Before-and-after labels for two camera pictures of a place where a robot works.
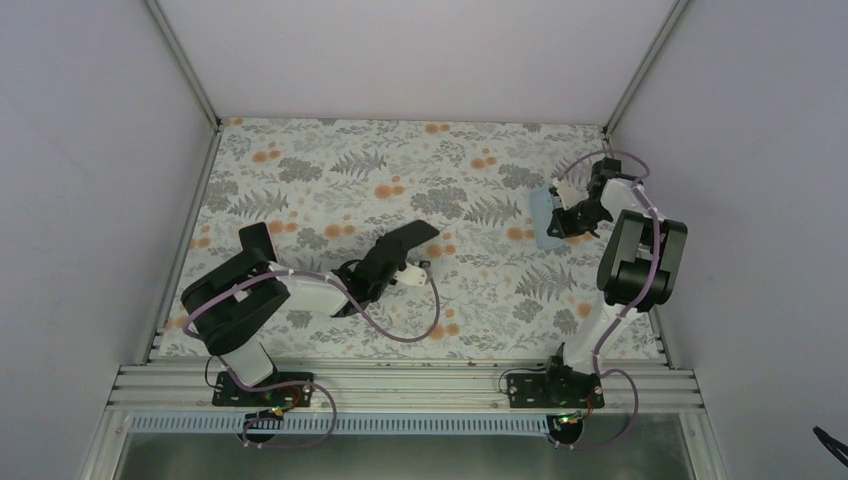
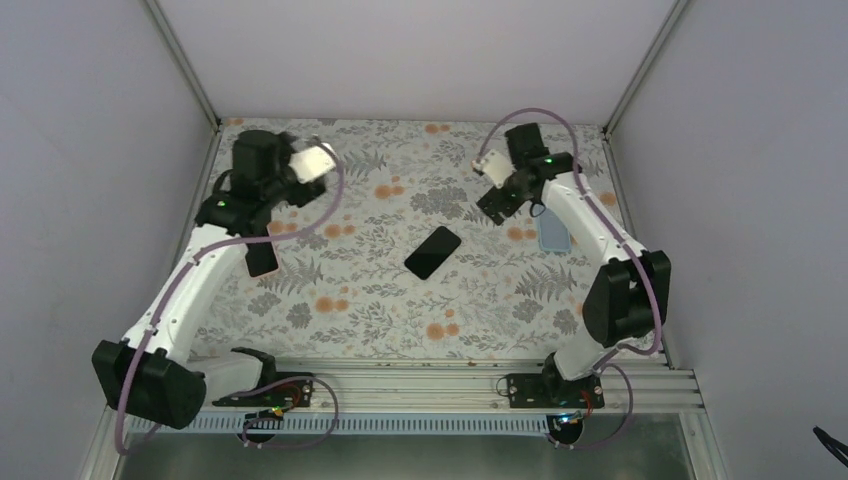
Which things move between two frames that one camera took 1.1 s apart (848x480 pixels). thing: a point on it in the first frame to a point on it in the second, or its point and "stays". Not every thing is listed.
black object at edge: [837, 447] stays
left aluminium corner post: [184, 64] stays
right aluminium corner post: [664, 28] stays
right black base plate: [555, 390] stays
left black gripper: [382, 238] to [314, 189]
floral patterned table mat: [326, 190] stays
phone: [413, 233] to [432, 252]
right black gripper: [563, 229] to [491, 209]
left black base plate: [228, 393] stays
